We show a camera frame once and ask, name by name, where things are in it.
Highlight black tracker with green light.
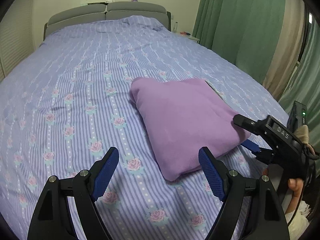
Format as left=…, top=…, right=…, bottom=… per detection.
left=287, top=100, right=307, bottom=132

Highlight purple sweater with green print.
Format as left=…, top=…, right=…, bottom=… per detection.
left=130, top=77, right=251, bottom=181

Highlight beige curtain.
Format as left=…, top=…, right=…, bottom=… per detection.
left=263, top=0, right=306, bottom=100

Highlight white nightstand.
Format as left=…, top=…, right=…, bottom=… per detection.
left=176, top=32, right=200, bottom=44

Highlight green curtain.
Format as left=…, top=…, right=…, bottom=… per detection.
left=193, top=0, right=319, bottom=140

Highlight white louvered wardrobe doors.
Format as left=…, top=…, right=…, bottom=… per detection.
left=1, top=0, right=34, bottom=80

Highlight clear water bottle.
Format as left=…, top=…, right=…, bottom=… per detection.
left=173, top=22, right=178, bottom=33

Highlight person's right hand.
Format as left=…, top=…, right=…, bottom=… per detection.
left=262, top=167, right=307, bottom=213

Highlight grey upholstered headboard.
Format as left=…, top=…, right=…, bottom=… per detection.
left=43, top=2, right=171, bottom=38

